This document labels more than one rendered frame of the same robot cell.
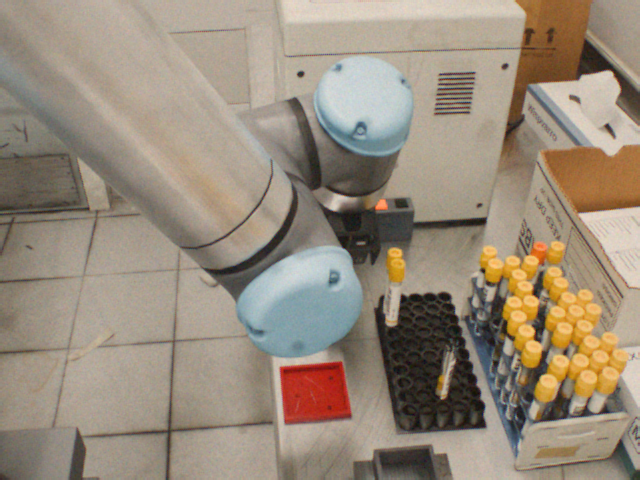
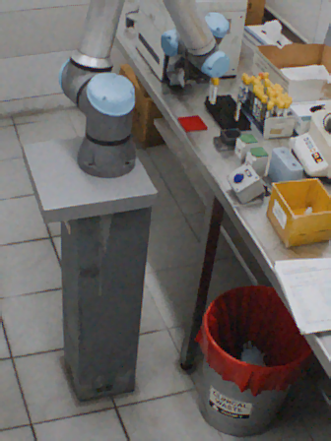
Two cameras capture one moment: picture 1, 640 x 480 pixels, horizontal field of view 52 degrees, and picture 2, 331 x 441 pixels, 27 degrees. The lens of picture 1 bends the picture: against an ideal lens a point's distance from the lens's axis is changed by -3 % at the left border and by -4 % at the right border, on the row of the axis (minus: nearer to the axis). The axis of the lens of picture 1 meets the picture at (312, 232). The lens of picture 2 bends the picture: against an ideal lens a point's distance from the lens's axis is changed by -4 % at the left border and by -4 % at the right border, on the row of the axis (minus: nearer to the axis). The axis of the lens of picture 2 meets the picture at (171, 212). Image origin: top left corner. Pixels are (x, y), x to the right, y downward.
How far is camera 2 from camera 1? 148 cm
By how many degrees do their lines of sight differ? 15
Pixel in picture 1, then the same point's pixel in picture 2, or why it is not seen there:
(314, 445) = (198, 136)
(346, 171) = not seen: hidden behind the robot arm
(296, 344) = (217, 73)
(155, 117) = (200, 21)
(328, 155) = not seen: hidden behind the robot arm
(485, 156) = (234, 49)
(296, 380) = (184, 121)
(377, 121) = (222, 28)
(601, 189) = (278, 60)
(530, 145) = (246, 50)
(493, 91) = (237, 26)
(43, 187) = not seen: outside the picture
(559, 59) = (254, 16)
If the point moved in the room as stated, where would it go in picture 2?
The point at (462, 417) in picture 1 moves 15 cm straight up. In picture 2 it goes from (244, 125) to (251, 82)
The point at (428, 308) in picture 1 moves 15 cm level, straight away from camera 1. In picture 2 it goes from (224, 99) to (220, 77)
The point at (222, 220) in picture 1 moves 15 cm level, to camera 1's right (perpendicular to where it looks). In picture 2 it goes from (206, 42) to (260, 42)
